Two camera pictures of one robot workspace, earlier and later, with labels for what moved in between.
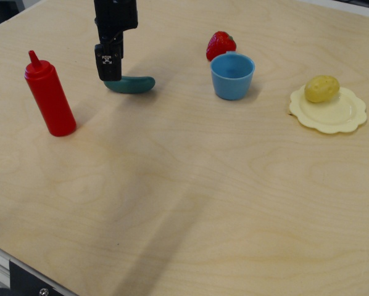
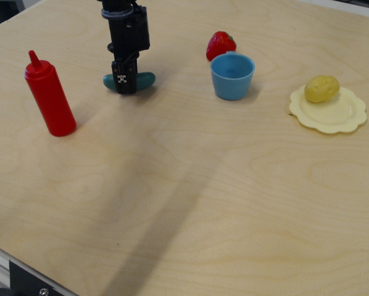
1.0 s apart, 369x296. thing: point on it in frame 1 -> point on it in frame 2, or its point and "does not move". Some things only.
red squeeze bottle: [51, 94] does not move
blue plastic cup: [232, 74] does not move
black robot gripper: [113, 17] -> [129, 34]
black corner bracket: [23, 283] does not move
